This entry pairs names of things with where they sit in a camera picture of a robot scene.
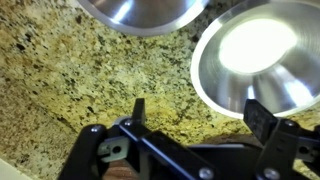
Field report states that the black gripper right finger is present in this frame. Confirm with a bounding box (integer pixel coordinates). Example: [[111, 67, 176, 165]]
[[242, 98, 320, 180]]

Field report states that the round wooden board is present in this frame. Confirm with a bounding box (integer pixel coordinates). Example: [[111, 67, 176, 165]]
[[101, 159, 143, 180]]

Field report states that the small stainless steel bowl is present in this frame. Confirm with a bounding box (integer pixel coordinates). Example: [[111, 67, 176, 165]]
[[190, 0, 320, 120], [77, 0, 211, 37]]

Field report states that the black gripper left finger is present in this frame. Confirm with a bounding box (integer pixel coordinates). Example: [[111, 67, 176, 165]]
[[57, 97, 222, 180]]

